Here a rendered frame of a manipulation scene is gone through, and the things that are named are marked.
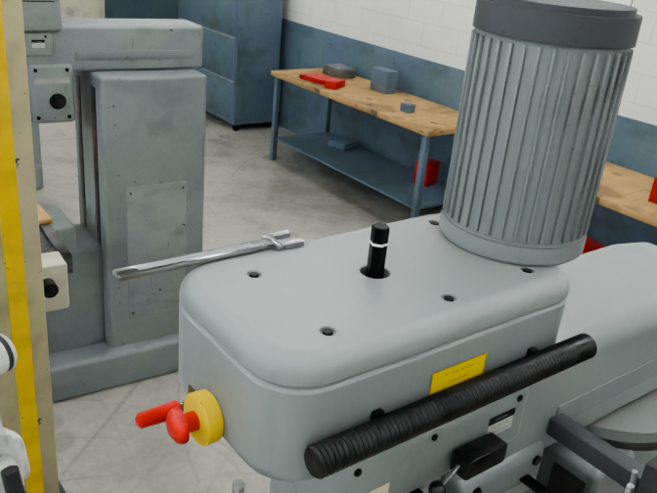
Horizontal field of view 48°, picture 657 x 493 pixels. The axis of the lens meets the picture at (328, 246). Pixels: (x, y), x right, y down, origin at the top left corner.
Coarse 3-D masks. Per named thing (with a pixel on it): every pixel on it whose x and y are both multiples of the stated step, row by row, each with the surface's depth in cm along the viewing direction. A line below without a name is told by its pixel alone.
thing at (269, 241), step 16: (256, 240) 93; (272, 240) 93; (288, 240) 94; (176, 256) 86; (192, 256) 87; (208, 256) 87; (224, 256) 88; (112, 272) 82; (128, 272) 82; (144, 272) 82; (160, 272) 84
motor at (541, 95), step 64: (512, 0) 85; (576, 0) 92; (512, 64) 87; (576, 64) 84; (512, 128) 89; (576, 128) 88; (448, 192) 101; (512, 192) 92; (576, 192) 91; (512, 256) 94; (576, 256) 97
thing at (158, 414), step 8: (152, 408) 90; (160, 408) 90; (168, 408) 90; (136, 416) 90; (144, 416) 89; (152, 416) 89; (160, 416) 89; (136, 424) 89; (144, 424) 88; (152, 424) 89
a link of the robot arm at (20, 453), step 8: (0, 432) 143; (8, 432) 145; (16, 432) 148; (0, 440) 143; (8, 440) 145; (16, 440) 146; (0, 448) 150; (8, 448) 148; (16, 448) 146; (24, 448) 148; (16, 456) 147; (24, 456) 148; (24, 464) 148; (24, 472) 148
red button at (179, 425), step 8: (176, 408) 79; (168, 416) 79; (176, 416) 78; (184, 416) 78; (192, 416) 80; (168, 424) 79; (176, 424) 78; (184, 424) 78; (192, 424) 79; (168, 432) 80; (176, 432) 78; (184, 432) 78; (176, 440) 79; (184, 440) 78
